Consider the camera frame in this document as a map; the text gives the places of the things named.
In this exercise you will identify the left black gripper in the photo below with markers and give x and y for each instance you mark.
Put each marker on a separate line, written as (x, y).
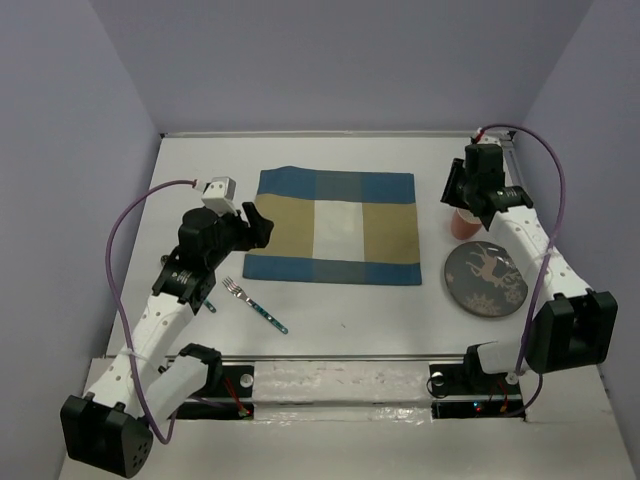
(253, 237)

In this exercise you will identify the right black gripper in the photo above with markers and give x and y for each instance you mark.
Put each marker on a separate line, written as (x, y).
(450, 195)

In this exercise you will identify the pink cup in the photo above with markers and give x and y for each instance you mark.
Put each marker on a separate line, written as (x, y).
(464, 225)

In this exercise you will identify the fork with teal handle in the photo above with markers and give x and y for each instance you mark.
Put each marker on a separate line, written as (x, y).
(239, 293)

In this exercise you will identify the blue beige checked cloth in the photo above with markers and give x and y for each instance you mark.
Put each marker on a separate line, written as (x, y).
(337, 227)

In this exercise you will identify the dark patterned plate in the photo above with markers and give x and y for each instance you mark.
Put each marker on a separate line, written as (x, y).
(482, 279)

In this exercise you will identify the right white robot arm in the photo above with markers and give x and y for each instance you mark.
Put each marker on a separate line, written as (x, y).
(568, 325)

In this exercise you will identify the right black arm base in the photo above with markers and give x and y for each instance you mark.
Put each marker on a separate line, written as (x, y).
(456, 395)

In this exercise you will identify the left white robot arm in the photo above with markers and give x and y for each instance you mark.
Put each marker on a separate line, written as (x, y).
(113, 426)

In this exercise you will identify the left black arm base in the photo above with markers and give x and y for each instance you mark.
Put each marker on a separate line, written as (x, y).
(231, 399)

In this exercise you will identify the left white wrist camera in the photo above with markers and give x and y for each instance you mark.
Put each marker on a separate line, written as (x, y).
(217, 194)

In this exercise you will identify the spoon with teal handle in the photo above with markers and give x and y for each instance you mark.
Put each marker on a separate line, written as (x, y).
(206, 302)

